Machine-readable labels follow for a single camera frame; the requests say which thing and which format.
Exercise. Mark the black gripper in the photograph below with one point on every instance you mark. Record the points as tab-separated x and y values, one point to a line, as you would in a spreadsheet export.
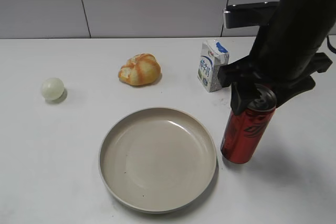
287	67

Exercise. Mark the red cola can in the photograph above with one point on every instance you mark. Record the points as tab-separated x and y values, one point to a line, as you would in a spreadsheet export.
246	124

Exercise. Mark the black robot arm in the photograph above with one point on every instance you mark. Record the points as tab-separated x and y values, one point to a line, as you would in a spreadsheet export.
308	21

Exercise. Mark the beige round plate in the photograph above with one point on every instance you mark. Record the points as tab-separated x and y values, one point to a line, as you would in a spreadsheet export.
157	160

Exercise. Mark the white milk carton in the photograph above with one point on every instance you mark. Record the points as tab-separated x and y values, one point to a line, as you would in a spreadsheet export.
213	56

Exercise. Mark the orange bread roll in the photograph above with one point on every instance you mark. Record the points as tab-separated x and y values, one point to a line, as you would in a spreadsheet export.
140	70

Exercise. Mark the pale green ball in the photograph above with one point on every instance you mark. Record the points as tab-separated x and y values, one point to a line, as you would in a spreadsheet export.
52	89

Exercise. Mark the black camera box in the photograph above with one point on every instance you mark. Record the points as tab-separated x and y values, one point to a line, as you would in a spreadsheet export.
246	15

